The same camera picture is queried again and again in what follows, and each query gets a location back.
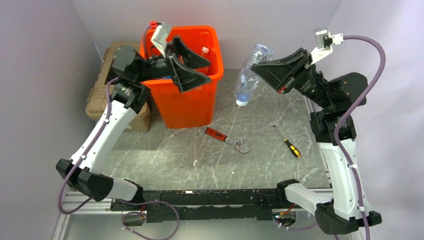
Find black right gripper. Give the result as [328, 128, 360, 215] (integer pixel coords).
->
[250, 47, 333, 110]

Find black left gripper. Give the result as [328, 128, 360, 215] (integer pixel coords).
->
[136, 36, 212, 93]

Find clear bottle blue label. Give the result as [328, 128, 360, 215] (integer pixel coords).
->
[234, 43, 274, 107]

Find crushed orange label bottle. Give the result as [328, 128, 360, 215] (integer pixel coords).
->
[197, 46, 210, 75]

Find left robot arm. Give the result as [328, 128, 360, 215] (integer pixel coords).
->
[56, 36, 211, 210]

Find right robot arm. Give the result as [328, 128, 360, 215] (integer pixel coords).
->
[248, 48, 382, 235]

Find orange plastic bin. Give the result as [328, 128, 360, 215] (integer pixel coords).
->
[144, 25, 224, 129]

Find red adjustable wrench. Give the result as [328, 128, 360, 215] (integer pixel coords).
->
[201, 126, 250, 154]

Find tan plastic toolbox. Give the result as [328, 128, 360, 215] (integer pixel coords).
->
[85, 40, 153, 132]

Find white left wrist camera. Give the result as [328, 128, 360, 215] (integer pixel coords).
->
[150, 21, 172, 57]

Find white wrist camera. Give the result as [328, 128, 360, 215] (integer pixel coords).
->
[150, 21, 172, 57]
[310, 27, 344, 65]

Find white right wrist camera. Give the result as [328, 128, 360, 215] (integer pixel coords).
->
[310, 27, 344, 65]

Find yellow handle screwdriver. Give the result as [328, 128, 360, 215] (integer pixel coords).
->
[273, 124, 302, 159]

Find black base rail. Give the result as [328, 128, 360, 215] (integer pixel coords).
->
[110, 188, 296, 223]

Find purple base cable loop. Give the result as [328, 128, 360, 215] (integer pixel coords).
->
[120, 200, 180, 240]

